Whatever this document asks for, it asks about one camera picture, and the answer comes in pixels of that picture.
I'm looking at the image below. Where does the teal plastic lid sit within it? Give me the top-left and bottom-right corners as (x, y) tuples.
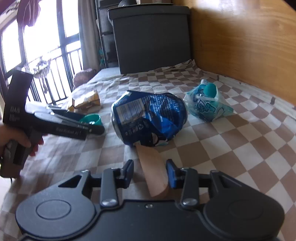
(79, 114), (102, 126)

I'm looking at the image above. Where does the black drawer tower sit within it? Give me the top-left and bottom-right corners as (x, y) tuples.
(96, 0), (121, 69)

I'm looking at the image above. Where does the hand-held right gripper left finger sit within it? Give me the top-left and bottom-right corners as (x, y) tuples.
(58, 159), (135, 207)

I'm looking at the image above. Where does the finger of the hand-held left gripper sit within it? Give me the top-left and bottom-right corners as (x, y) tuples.
(34, 111), (105, 135)
(46, 104), (81, 122)

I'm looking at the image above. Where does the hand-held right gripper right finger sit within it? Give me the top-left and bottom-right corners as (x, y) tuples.
(166, 159), (257, 207)

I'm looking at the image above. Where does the hanging net basket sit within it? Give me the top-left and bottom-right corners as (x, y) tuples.
(24, 58), (53, 93)

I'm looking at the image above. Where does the pink stuffed bag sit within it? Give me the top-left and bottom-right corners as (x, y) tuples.
(73, 69), (96, 88)

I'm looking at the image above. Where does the grey fabric storage box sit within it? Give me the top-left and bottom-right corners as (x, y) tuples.
(108, 6), (192, 75)

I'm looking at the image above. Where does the yellow crumpled packet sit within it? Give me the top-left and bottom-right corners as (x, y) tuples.
(68, 90), (101, 112)

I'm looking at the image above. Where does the black balcony railing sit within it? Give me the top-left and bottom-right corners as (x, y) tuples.
(0, 47), (84, 107)

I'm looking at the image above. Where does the brown white checkered blanket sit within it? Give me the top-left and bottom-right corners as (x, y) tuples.
(0, 59), (296, 241)

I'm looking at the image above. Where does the teal plastic snack wrapper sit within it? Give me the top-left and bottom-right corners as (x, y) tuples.
(184, 79), (234, 123)

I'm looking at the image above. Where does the crushed blue drink can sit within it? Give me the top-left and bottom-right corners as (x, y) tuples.
(110, 90), (188, 148)

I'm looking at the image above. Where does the wooden wall panel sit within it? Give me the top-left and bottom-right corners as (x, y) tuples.
(172, 0), (296, 105)

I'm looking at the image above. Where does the grey mattress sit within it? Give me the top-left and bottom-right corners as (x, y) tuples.
(89, 67), (121, 82)

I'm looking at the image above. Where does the brown paper strip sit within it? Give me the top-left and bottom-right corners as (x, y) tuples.
(135, 142), (169, 198)

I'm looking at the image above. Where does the person's left hand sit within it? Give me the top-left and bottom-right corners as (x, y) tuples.
(0, 124), (44, 156)

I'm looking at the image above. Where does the hanging purple garment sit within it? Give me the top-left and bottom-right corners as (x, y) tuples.
(17, 0), (41, 27)

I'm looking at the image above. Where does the beige brown curtain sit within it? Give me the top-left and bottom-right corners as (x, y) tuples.
(77, 0), (102, 72)

